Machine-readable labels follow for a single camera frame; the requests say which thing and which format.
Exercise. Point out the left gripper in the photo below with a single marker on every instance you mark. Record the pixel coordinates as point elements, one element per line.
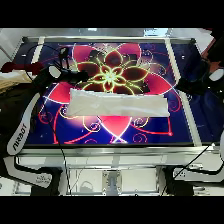
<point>77,77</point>

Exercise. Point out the white shirt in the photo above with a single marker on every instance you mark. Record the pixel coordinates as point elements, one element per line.
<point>116,104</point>

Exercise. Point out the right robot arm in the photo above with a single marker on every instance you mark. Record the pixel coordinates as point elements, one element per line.
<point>213,75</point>

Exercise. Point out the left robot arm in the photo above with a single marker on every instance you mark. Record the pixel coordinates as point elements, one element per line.
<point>20,133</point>

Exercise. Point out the red garment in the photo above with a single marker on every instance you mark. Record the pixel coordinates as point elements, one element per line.
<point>20,66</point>

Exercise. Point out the beige garment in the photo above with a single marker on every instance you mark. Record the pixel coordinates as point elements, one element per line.
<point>15,81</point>

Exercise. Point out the black garment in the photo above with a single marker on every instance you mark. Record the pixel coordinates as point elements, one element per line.
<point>13,106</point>

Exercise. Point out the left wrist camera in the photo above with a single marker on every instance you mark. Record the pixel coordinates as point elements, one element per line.
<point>63,52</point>

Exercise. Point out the silver frame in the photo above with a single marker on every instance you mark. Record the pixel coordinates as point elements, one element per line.
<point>110,151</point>

